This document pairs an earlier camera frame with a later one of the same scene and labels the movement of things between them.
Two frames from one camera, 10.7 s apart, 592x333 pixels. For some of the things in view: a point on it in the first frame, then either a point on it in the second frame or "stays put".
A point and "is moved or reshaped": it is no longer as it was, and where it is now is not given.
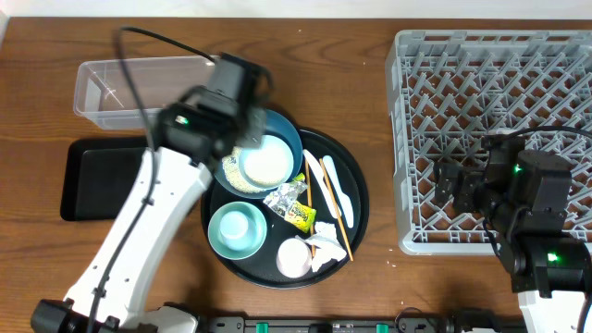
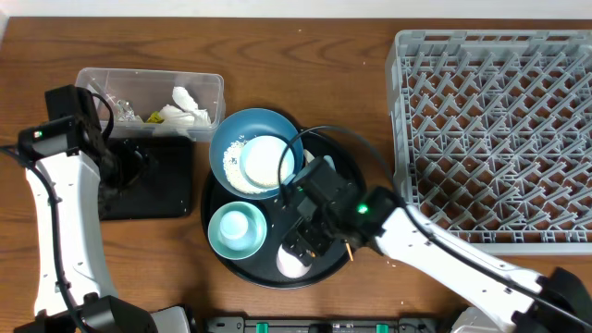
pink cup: (293, 257) stays put
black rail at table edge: (368, 324) stays put
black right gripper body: (473, 196) → (317, 236)
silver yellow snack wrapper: (283, 201) is moved or reshaped
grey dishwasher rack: (450, 88) stays put
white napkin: (330, 246) is moved or reshaped
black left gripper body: (252, 120) → (127, 158)
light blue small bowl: (269, 166) stays put
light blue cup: (236, 230) stays put
